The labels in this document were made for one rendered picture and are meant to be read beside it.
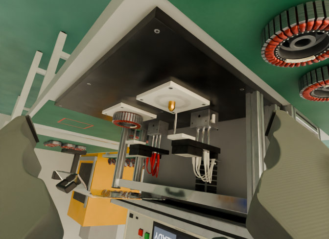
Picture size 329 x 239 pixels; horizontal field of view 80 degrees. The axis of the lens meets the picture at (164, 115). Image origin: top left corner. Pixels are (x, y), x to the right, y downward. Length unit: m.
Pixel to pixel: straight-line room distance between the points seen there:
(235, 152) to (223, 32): 0.43
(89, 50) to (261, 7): 0.33
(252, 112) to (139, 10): 0.33
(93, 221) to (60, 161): 2.14
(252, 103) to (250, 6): 0.25
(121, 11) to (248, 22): 0.20
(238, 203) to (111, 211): 4.03
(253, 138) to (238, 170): 0.21
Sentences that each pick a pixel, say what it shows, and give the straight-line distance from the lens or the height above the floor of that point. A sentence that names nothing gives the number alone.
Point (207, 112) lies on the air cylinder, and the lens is 0.62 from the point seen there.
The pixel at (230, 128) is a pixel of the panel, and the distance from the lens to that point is 0.72.
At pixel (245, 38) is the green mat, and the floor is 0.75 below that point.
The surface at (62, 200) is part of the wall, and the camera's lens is 6.00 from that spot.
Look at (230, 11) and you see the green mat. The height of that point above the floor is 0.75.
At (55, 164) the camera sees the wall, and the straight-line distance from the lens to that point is 5.85.
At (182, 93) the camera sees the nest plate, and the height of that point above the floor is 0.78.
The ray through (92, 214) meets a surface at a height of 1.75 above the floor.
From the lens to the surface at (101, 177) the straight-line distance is 4.23.
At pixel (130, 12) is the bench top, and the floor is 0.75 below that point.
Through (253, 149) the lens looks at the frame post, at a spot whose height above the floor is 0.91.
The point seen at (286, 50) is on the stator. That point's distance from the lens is 0.40.
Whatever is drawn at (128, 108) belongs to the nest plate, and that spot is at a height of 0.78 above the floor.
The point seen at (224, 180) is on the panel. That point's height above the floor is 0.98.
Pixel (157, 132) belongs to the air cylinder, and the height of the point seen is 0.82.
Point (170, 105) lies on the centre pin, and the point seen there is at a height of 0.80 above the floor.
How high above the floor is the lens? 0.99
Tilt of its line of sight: 18 degrees down
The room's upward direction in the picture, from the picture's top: 173 degrees counter-clockwise
